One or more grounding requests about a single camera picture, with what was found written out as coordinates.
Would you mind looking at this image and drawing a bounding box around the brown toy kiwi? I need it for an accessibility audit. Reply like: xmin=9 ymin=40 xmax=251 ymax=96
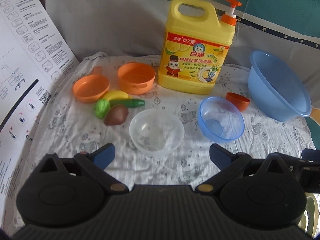
xmin=104 ymin=105 xmax=129 ymax=126

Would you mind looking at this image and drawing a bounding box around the green toy lettuce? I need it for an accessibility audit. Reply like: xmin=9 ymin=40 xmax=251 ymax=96
xmin=94 ymin=99 xmax=111 ymax=119

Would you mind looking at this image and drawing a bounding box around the yellow dish soap bottle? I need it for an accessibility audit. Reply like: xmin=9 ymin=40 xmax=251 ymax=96
xmin=158 ymin=0 xmax=242 ymax=95

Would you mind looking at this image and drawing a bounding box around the white instruction sheet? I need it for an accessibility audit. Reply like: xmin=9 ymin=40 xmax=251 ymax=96
xmin=1 ymin=0 xmax=78 ymax=230

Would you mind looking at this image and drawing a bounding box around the orange toy pan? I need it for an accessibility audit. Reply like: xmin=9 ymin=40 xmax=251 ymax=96
xmin=72 ymin=66 xmax=110 ymax=103

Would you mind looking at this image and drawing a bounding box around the small dark orange bowl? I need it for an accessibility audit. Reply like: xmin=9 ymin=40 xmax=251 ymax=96
xmin=226 ymin=92 xmax=251 ymax=112

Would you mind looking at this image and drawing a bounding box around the white cat print cloth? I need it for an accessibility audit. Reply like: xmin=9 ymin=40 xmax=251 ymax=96
xmin=10 ymin=51 xmax=317 ymax=230

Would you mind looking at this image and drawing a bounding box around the green toy cucumber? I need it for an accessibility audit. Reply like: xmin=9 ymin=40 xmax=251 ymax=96
xmin=109 ymin=99 xmax=145 ymax=108

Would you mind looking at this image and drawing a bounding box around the large blue plastic basin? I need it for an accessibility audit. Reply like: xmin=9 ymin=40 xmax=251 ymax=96
xmin=248 ymin=50 xmax=312 ymax=122

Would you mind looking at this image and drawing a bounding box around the round white plate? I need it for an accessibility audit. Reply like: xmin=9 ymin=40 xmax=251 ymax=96
xmin=298 ymin=193 xmax=319 ymax=237

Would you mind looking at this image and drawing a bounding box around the orange toy pot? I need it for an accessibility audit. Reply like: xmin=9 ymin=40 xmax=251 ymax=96
xmin=118 ymin=62 xmax=156 ymax=95

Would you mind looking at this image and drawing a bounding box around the yellow toy banana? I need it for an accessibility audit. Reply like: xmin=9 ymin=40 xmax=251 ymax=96
xmin=103 ymin=90 xmax=132 ymax=101

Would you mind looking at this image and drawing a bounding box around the blue translucent bowl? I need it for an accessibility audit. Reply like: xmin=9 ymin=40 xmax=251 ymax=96
xmin=197 ymin=96 xmax=245 ymax=143

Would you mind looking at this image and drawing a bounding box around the clear plastic bowl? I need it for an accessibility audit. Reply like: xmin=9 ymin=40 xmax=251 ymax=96
xmin=129 ymin=109 xmax=185 ymax=157

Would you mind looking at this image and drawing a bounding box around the teal striped blanket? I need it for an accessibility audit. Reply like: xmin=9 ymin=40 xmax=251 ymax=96
xmin=40 ymin=0 xmax=319 ymax=108

